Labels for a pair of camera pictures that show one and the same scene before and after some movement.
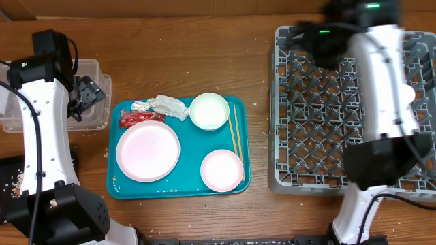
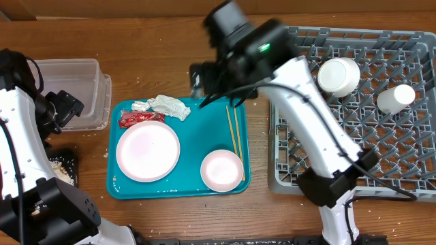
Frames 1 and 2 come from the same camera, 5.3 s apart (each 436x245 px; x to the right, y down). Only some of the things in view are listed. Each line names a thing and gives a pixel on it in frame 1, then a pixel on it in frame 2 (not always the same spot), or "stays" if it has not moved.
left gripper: (90, 92) to (67, 105)
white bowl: (209, 111) to (338, 76)
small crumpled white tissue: (139, 105) stays
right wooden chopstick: (242, 161) stays
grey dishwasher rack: (313, 113) stays
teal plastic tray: (163, 148) stays
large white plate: (148, 151) stays
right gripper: (306, 35) to (217, 69)
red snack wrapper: (129, 118) stays
